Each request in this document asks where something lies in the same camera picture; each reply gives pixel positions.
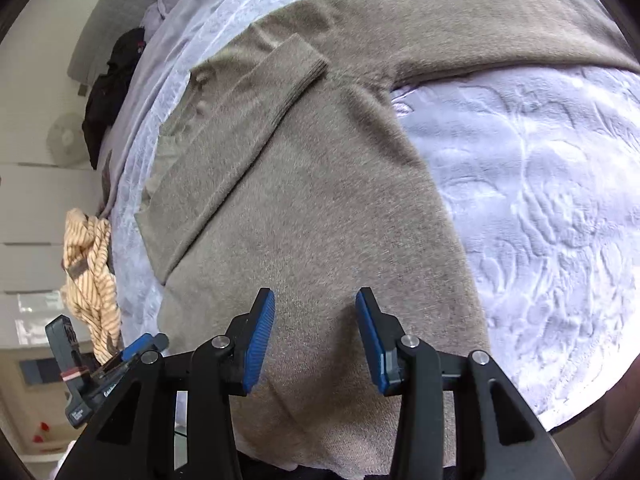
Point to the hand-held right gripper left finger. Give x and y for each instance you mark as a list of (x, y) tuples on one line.
[(259, 340)]

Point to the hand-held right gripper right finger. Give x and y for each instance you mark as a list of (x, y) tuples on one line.
[(372, 345)]

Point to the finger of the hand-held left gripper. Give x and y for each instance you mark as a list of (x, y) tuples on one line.
[(139, 346)]

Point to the white round fan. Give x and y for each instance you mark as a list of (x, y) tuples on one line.
[(67, 137)]

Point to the olive knit sweater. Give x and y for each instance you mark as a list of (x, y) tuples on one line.
[(320, 185)]

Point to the lavender embossed blanket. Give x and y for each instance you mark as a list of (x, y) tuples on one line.
[(525, 185)]

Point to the black clothing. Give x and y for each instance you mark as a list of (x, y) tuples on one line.
[(112, 95)]

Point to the white drawer cabinet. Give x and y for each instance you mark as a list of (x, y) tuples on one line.
[(35, 210)]

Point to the beige striped cloth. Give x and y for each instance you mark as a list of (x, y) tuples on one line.
[(92, 270)]

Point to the grey headboard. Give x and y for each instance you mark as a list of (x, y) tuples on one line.
[(107, 15)]

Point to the grey bed sheet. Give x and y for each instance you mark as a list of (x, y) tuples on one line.
[(167, 5)]

